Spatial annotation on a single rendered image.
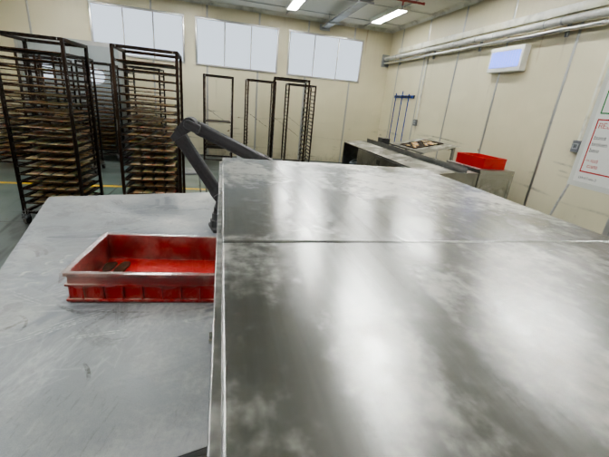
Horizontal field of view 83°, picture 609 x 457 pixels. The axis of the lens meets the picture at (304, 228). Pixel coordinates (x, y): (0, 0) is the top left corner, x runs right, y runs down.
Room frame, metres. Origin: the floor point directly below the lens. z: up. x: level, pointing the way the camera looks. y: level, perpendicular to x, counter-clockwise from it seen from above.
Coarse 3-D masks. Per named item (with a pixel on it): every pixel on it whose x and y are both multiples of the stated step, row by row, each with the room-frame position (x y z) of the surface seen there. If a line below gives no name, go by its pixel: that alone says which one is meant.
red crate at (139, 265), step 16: (192, 272) 1.11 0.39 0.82; (208, 272) 1.12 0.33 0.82; (80, 288) 0.87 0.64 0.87; (96, 288) 0.88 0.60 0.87; (112, 288) 0.89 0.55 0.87; (128, 288) 0.90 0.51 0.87; (144, 288) 0.91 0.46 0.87; (160, 288) 0.91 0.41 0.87; (176, 288) 0.92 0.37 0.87; (192, 288) 0.93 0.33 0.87; (208, 288) 0.94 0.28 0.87
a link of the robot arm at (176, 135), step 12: (192, 120) 1.53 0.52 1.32; (180, 132) 1.52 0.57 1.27; (180, 144) 1.53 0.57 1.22; (192, 144) 1.56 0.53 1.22; (192, 156) 1.54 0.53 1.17; (204, 168) 1.55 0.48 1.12; (204, 180) 1.55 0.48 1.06; (216, 180) 1.57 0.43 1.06; (216, 192) 1.55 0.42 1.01; (216, 204) 1.53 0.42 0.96
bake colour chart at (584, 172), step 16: (608, 80) 1.07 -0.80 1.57; (608, 96) 1.06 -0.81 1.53; (592, 112) 1.09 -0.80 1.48; (608, 112) 1.04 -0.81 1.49; (592, 128) 1.07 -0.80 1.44; (608, 128) 1.02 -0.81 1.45; (592, 144) 1.05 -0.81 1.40; (608, 144) 1.01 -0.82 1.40; (576, 160) 1.08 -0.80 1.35; (592, 160) 1.04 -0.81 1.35; (608, 160) 0.99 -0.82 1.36; (576, 176) 1.06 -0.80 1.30; (592, 176) 1.02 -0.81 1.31; (608, 176) 0.98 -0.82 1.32; (608, 192) 0.96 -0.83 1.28
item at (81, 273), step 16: (96, 240) 1.09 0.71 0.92; (112, 240) 1.16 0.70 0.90; (128, 240) 1.17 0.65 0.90; (144, 240) 1.18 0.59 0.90; (160, 240) 1.19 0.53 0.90; (176, 240) 1.20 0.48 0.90; (192, 240) 1.21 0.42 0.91; (208, 240) 1.22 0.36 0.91; (80, 256) 0.97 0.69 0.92; (96, 256) 1.05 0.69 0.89; (112, 256) 1.16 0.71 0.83; (128, 256) 1.17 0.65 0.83; (144, 256) 1.18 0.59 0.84; (160, 256) 1.19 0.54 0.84; (176, 256) 1.20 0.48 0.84; (192, 256) 1.21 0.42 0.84; (208, 256) 1.22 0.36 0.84; (64, 272) 0.86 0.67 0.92; (80, 272) 0.87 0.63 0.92; (96, 272) 0.88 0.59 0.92; (112, 272) 0.89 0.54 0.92; (128, 272) 0.89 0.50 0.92; (144, 272) 0.91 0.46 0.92; (160, 272) 0.92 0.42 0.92; (176, 272) 0.93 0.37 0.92
